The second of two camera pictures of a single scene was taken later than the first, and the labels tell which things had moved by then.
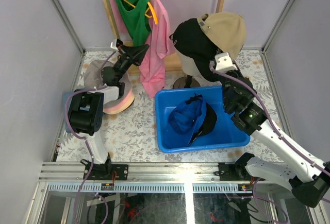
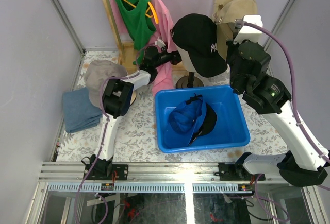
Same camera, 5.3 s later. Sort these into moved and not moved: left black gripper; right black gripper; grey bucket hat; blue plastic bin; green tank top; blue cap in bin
Moved: right black gripper; left black gripper
Not moved: blue plastic bin; green tank top; grey bucket hat; blue cap in bin
